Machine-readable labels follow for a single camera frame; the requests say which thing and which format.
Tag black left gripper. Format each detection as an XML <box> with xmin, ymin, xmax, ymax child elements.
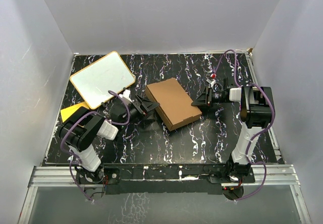
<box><xmin>121</xmin><ymin>95</ymin><xmax>159</xmax><ymax>128</ymax></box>

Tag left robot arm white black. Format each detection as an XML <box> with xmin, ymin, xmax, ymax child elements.
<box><xmin>58</xmin><ymin>95</ymin><xmax>160</xmax><ymax>183</ymax></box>

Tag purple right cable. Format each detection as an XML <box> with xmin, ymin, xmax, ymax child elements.
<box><xmin>211</xmin><ymin>49</ymin><xmax>276</xmax><ymax>204</ymax></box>

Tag whiteboard with orange frame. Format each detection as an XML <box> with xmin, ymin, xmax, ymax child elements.
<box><xmin>70</xmin><ymin>51</ymin><xmax>136</xmax><ymax>109</ymax></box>

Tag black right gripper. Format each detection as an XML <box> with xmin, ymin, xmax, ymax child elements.
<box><xmin>192</xmin><ymin>86</ymin><xmax>228</xmax><ymax>109</ymax></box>

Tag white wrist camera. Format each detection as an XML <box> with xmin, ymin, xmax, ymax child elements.
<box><xmin>206</xmin><ymin>74</ymin><xmax>219</xmax><ymax>91</ymax></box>
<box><xmin>119</xmin><ymin>89</ymin><xmax>132</xmax><ymax>104</ymax></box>

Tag yellow notebook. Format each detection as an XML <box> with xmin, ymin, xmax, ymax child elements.
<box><xmin>60</xmin><ymin>102</ymin><xmax>89</xmax><ymax>123</ymax></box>

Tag purple cable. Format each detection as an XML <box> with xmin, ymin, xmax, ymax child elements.
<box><xmin>211</xmin><ymin>49</ymin><xmax>276</xmax><ymax>204</ymax></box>
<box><xmin>61</xmin><ymin>90</ymin><xmax>131</xmax><ymax>204</ymax></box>

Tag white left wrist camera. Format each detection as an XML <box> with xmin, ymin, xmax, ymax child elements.
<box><xmin>119</xmin><ymin>89</ymin><xmax>132</xmax><ymax>104</ymax></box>

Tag aluminium rail frame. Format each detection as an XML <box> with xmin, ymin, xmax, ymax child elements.
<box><xmin>19</xmin><ymin>165</ymin><xmax>311</xmax><ymax>223</ymax></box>

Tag brown cardboard box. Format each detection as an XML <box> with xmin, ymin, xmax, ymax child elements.
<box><xmin>145</xmin><ymin>78</ymin><xmax>202</xmax><ymax>131</ymax></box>

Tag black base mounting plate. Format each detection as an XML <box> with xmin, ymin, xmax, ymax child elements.
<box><xmin>73</xmin><ymin>162</ymin><xmax>255</xmax><ymax>195</ymax></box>

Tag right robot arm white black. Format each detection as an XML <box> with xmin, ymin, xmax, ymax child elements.
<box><xmin>191</xmin><ymin>78</ymin><xmax>275</xmax><ymax>182</ymax></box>

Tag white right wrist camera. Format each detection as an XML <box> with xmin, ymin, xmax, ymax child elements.
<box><xmin>206</xmin><ymin>74</ymin><xmax>219</xmax><ymax>91</ymax></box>

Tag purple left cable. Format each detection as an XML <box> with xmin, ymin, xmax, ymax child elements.
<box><xmin>61</xmin><ymin>90</ymin><xmax>131</xmax><ymax>204</ymax></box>

